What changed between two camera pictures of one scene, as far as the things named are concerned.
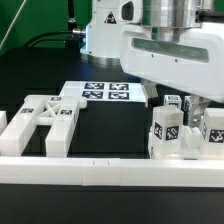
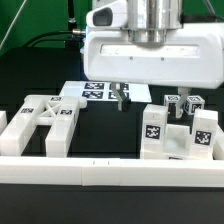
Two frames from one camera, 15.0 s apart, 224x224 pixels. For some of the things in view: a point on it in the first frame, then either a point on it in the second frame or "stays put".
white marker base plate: x=105 y=91 stays put
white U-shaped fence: x=98 y=171 stays put
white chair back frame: x=60 y=112 stays put
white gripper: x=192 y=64 → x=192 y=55
